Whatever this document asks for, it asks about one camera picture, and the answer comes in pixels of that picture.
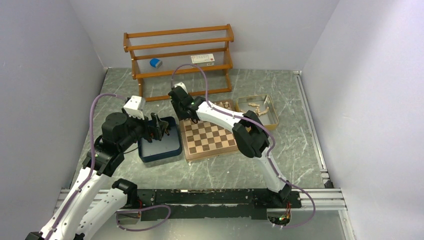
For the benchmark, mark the gold metal tin tray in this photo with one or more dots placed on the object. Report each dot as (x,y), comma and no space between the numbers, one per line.
(262,106)

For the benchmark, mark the blue eraser block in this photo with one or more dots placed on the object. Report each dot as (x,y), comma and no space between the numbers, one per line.
(155,63)

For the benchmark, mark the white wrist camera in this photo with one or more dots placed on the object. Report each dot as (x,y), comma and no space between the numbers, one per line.
(134,107)
(181,85)

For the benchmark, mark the blue metal tin tray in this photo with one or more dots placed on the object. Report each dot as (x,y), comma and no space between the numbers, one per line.
(169,146)

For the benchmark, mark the aluminium frame rail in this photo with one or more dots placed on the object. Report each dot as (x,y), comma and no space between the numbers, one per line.
(327,198)

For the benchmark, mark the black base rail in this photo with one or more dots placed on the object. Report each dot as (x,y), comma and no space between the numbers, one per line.
(252,203)

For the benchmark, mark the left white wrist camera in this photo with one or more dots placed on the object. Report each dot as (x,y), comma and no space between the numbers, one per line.
(134,107)

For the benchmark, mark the wooden chess board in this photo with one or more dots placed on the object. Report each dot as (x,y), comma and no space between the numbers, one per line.
(205,139)

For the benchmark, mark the white red card box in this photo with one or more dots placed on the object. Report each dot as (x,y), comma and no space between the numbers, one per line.
(203,60)

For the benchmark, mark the dark chess pieces pile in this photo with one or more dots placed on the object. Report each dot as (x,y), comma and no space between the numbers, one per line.
(155,136)

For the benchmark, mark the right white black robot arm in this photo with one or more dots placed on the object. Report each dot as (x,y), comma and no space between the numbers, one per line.
(253,140)

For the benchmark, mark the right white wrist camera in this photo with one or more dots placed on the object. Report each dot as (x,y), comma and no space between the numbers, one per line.
(181,85)

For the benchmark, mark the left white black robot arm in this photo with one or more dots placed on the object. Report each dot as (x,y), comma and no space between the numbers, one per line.
(73,220)

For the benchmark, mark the wooden two-tier shelf rack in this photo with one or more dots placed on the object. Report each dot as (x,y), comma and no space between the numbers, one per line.
(175,48)

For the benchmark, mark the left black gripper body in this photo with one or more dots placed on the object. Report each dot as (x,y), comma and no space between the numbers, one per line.
(137,127)

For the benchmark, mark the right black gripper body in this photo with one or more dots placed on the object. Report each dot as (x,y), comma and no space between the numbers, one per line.
(178,110)

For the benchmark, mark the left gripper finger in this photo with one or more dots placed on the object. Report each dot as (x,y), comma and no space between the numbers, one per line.
(156,129)
(164,126)

